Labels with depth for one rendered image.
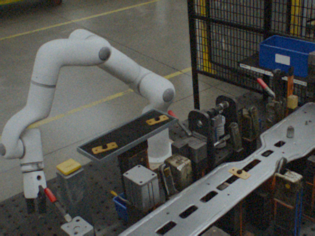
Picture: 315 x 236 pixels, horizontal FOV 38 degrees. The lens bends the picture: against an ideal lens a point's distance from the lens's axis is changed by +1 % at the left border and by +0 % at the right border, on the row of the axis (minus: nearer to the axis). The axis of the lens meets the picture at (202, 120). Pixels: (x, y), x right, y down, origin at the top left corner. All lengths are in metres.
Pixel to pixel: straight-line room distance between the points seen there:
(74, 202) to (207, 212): 0.45
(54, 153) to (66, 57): 2.25
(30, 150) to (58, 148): 2.17
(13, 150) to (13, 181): 1.95
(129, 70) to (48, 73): 0.35
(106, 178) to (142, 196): 0.76
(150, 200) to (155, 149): 0.63
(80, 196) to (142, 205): 0.22
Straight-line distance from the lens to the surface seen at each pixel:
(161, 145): 2.14
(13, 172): 3.82
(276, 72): 1.98
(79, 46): 1.71
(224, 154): 1.85
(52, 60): 1.71
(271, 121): 2.08
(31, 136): 1.81
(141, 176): 1.53
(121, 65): 1.86
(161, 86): 1.94
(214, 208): 1.54
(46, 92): 1.73
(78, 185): 1.58
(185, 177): 1.64
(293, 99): 2.08
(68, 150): 3.90
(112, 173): 2.28
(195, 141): 1.74
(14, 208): 2.23
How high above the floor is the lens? 2.00
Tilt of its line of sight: 30 degrees down
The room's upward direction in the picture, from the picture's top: 3 degrees counter-clockwise
